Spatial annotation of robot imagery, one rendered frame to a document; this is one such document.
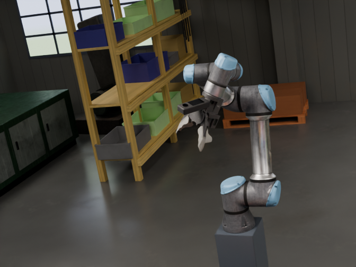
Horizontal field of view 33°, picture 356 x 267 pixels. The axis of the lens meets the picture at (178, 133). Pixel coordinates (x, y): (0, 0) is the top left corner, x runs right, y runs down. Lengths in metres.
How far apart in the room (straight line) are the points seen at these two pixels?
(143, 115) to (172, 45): 1.10
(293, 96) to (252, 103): 5.17
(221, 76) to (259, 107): 0.48
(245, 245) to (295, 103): 5.16
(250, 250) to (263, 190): 0.29
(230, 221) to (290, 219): 2.71
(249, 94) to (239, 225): 0.59
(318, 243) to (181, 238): 1.19
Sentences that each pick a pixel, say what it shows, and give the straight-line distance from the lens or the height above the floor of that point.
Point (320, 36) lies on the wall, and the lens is 8.43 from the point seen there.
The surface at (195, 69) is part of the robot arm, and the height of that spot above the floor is 2.01.
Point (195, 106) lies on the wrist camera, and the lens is 2.11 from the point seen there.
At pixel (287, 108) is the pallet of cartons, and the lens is 7.78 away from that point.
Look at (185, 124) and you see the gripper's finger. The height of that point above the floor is 1.83.
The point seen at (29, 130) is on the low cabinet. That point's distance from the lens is 7.58.
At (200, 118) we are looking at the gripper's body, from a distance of 2.15.
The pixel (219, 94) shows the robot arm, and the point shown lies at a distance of 2.14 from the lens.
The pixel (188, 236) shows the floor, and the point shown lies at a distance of 5.33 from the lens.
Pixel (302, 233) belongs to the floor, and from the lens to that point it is 5.16.
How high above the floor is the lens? 2.48
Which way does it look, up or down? 18 degrees down
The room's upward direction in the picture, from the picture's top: 10 degrees counter-clockwise
